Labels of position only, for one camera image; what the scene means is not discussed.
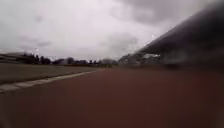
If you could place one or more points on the red running track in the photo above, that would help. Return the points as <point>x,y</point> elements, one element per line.
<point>120,100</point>

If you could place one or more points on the row of trees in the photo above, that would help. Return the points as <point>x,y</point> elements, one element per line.
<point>63,61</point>

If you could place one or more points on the pale stone kerb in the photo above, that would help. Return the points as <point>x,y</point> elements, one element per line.
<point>36,81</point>

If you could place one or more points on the dry grass field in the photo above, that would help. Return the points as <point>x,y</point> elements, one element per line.
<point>30,71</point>

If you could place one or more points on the grey grandstand building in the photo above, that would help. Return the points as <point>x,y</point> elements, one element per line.
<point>193,40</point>

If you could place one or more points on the long low building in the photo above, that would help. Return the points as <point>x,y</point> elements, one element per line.
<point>8,58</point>

